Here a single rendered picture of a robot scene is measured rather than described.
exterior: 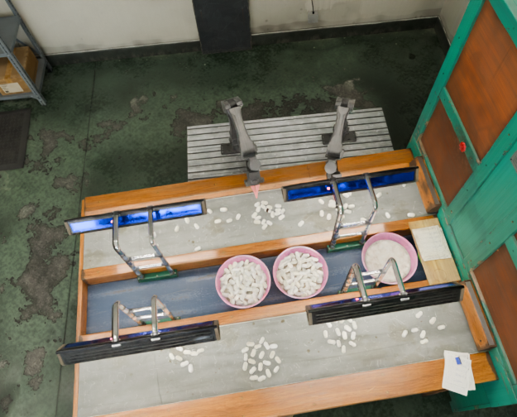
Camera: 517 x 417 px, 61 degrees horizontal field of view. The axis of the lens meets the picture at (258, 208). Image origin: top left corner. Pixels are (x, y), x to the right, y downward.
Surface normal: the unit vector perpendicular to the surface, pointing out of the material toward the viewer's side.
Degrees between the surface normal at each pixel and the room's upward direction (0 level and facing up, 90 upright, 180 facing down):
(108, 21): 90
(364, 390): 0
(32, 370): 0
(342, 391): 0
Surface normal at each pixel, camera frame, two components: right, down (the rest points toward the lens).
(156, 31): 0.08, 0.87
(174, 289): -0.04, -0.46
